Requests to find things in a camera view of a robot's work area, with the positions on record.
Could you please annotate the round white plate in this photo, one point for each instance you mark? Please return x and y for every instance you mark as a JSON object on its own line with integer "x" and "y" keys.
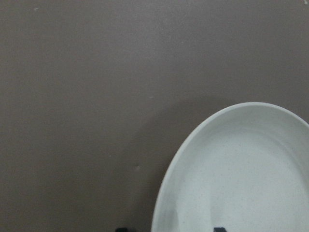
{"x": 244, "y": 169}

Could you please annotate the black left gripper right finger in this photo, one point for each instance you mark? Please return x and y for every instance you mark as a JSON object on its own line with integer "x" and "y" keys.
{"x": 219, "y": 229}

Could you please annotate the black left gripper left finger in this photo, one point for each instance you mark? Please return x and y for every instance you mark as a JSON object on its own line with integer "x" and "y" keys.
{"x": 124, "y": 229}

